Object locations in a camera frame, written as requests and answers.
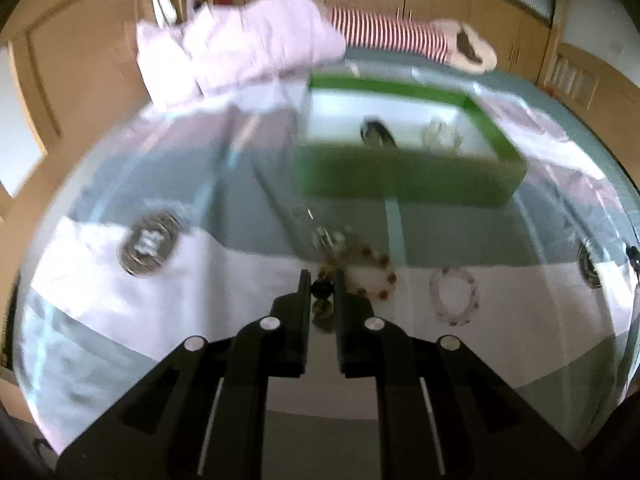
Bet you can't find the dark beaded bracelet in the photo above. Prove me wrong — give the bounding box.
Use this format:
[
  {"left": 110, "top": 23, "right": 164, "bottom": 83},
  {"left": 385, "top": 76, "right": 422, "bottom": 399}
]
[{"left": 310, "top": 279, "right": 337, "bottom": 334}]

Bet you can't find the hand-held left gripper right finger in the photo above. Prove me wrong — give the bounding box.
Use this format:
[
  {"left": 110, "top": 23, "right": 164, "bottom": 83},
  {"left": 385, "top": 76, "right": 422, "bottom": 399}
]
[{"left": 332, "top": 269, "right": 586, "bottom": 480}]

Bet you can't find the green cardboard box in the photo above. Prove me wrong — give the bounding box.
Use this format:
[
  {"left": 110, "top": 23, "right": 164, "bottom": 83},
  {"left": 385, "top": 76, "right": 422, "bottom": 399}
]
[{"left": 292, "top": 72, "right": 530, "bottom": 210}]

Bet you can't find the silver chain bracelet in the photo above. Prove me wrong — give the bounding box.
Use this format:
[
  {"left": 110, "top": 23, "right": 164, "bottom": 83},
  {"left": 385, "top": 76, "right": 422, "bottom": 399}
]
[{"left": 305, "top": 209, "right": 347, "bottom": 257}]

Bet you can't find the plaid bedsheet with round emblems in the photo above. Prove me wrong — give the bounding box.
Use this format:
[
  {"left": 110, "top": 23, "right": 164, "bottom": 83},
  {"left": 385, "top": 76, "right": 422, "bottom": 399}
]
[{"left": 15, "top": 60, "right": 640, "bottom": 453}]

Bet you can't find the pink quilt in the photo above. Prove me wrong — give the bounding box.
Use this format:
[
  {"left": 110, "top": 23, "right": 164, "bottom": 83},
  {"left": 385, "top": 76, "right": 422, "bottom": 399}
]
[{"left": 136, "top": 0, "right": 347, "bottom": 111}]

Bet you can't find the striped long plush toy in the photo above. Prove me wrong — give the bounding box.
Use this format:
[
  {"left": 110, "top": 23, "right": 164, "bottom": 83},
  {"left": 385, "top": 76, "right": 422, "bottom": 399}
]
[{"left": 325, "top": 5, "right": 499, "bottom": 75}]

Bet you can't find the wooden wall cabinet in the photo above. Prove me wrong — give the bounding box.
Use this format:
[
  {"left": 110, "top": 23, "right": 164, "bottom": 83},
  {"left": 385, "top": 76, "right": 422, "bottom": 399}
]
[{"left": 200, "top": 0, "right": 557, "bottom": 69}]

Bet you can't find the pale pink beaded bracelet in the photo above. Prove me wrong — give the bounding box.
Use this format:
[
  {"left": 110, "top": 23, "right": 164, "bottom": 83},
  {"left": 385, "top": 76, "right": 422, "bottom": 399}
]
[{"left": 428, "top": 267, "right": 481, "bottom": 329}]

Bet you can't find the cream bracelet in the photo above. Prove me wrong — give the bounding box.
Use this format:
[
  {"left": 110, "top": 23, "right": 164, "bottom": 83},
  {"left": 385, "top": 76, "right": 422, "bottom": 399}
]
[{"left": 421, "top": 117, "right": 464, "bottom": 150}]

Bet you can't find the brown beaded bracelet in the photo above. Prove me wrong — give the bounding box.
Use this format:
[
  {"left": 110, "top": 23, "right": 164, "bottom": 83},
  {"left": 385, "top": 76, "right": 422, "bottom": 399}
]
[{"left": 320, "top": 241, "right": 399, "bottom": 302}]

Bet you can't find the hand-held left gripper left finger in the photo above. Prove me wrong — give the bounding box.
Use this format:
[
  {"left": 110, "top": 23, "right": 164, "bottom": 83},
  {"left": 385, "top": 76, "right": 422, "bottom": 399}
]
[{"left": 55, "top": 269, "right": 313, "bottom": 480}]

